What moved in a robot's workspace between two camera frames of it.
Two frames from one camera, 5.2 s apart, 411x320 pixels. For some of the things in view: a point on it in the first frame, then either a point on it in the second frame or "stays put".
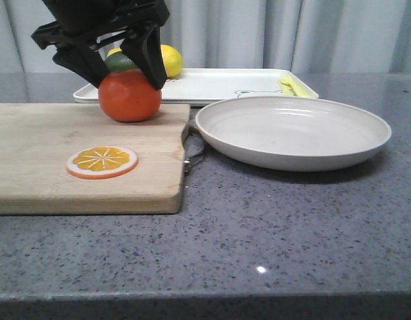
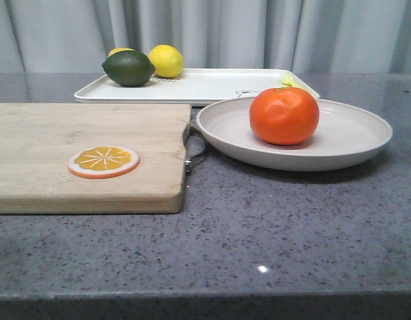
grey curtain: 373,37 stays put
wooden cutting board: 31,147 stays put
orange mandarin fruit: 126,95 -> 284,115
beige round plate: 288,133 stays put
